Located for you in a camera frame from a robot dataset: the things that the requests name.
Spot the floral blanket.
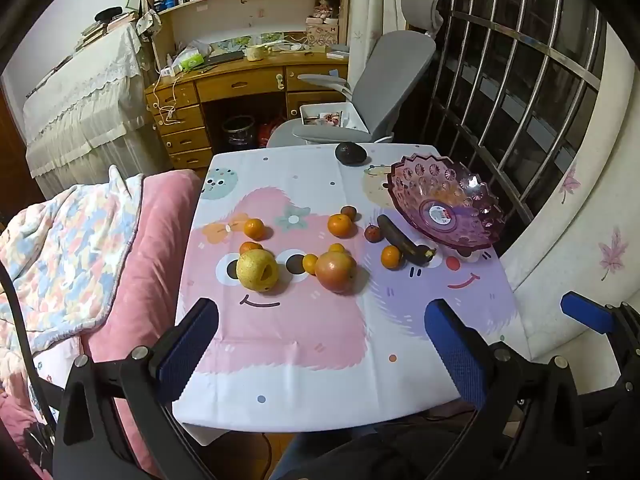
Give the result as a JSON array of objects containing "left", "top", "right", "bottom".
[{"left": 0, "top": 165, "right": 146, "bottom": 356}]

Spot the white lace cover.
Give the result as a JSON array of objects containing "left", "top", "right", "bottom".
[{"left": 22, "top": 22, "right": 171, "bottom": 196}]

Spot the metal window grille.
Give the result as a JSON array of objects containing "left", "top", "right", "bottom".
[{"left": 420, "top": 0, "right": 608, "bottom": 241}]

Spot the large tangerine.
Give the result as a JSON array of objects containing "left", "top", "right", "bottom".
[{"left": 327, "top": 213, "right": 356, "bottom": 239}]

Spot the grey office chair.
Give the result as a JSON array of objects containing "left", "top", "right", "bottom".
[{"left": 266, "top": 0, "right": 445, "bottom": 148}]

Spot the pink quilt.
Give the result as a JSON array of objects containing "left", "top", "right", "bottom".
[{"left": 80, "top": 170, "right": 206, "bottom": 480}]

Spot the black cable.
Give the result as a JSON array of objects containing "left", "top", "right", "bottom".
[{"left": 0, "top": 260, "right": 56, "bottom": 431}]

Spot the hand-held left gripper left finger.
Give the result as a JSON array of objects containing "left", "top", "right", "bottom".
[{"left": 52, "top": 298, "right": 220, "bottom": 480}]

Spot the white charger cable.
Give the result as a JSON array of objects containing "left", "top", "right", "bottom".
[{"left": 152, "top": 72, "right": 181, "bottom": 123}]

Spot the wooden desk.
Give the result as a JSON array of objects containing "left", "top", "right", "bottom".
[{"left": 145, "top": 52, "right": 351, "bottom": 168}]

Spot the yellow pear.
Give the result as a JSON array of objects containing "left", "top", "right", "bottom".
[{"left": 236, "top": 251, "right": 279, "bottom": 293}]

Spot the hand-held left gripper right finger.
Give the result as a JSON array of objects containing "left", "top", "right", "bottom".
[{"left": 425, "top": 298, "right": 593, "bottom": 480}]

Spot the dark avocado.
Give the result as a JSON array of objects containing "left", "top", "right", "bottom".
[{"left": 334, "top": 142, "right": 370, "bottom": 167}]

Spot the blackened banana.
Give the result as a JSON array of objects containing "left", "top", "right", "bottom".
[{"left": 376, "top": 214, "right": 437, "bottom": 267}]

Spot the patterned cardboard box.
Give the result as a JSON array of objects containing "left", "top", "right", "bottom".
[{"left": 305, "top": 16, "right": 340, "bottom": 46}]

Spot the green tissue pack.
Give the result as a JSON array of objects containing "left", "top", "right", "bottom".
[{"left": 177, "top": 47, "right": 211, "bottom": 71}]

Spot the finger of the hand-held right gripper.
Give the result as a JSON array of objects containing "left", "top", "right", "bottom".
[{"left": 560, "top": 291, "right": 640, "bottom": 361}]

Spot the purple glass fruit bowl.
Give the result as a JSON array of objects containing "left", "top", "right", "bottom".
[{"left": 389, "top": 155, "right": 508, "bottom": 263}]

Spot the black trash bin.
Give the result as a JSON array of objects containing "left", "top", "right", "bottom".
[{"left": 221, "top": 115, "right": 257, "bottom": 151}]

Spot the red bag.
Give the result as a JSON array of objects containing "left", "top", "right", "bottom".
[{"left": 257, "top": 116, "right": 286, "bottom": 148}]

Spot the white storage box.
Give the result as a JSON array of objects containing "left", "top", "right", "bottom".
[{"left": 300, "top": 101, "right": 371, "bottom": 133}]

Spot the cartoon printed tablecloth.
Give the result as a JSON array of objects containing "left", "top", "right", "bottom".
[{"left": 172, "top": 142, "right": 521, "bottom": 433}]

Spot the white curtain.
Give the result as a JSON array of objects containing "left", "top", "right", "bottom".
[{"left": 347, "top": 0, "right": 416, "bottom": 106}]

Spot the wooden bookshelf hutch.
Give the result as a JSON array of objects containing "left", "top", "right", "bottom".
[{"left": 140, "top": 0, "right": 348, "bottom": 58}]

